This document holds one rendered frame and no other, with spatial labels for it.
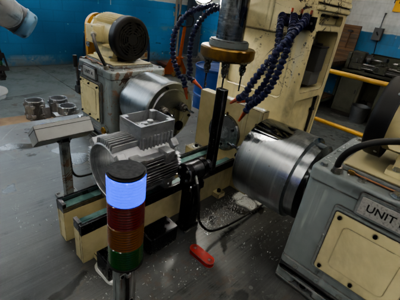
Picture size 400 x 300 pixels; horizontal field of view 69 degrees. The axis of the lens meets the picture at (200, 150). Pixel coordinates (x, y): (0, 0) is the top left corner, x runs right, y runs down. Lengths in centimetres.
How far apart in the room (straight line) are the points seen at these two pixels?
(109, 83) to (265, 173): 77
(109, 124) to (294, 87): 79
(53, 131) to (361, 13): 569
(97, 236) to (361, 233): 63
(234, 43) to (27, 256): 84
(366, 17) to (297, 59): 506
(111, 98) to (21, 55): 524
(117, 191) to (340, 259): 53
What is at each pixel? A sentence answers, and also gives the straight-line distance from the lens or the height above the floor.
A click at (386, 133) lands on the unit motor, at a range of 72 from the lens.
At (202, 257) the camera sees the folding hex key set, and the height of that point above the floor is 82.
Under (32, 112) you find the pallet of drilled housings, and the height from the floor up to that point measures 24.
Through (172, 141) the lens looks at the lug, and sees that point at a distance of 84.
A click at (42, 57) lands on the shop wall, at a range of 658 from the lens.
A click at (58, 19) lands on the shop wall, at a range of 659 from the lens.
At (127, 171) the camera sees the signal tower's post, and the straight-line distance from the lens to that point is 44.
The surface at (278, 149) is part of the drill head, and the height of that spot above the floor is 113.
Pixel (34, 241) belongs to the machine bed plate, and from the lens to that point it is 97.
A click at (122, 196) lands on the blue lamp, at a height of 119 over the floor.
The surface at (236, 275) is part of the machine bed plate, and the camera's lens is 87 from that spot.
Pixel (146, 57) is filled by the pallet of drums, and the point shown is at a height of 36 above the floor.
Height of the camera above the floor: 145
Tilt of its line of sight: 27 degrees down
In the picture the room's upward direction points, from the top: 8 degrees clockwise
